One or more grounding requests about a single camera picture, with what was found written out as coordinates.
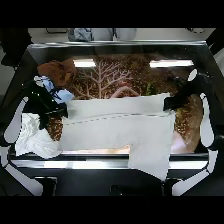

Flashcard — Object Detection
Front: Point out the white T-shirt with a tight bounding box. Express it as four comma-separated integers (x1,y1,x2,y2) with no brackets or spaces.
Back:
59,92,176,183

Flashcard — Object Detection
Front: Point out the light blue garment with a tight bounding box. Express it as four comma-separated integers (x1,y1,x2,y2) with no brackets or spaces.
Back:
33,75,75,105

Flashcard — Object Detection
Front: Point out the white garment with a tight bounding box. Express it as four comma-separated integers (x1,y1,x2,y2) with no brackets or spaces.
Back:
14,112,64,160

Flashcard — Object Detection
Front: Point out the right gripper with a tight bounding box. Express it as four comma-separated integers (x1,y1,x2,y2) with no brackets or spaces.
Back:
162,94,188,112

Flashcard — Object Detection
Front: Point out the brown garment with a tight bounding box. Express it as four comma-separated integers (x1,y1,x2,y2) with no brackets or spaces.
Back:
36,59,77,90

